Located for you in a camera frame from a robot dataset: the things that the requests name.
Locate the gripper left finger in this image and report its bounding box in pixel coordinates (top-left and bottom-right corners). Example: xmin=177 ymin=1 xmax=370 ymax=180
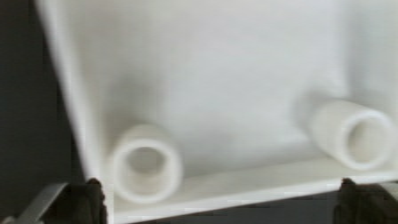
xmin=17 ymin=178 xmax=109 ymax=224

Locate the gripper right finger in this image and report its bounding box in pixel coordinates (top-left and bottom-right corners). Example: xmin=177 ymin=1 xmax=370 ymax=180
xmin=333 ymin=178 xmax=398 ymax=224

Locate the white square tabletop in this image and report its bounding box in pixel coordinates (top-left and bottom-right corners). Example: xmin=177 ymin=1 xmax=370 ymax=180
xmin=36 ymin=0 xmax=398 ymax=224

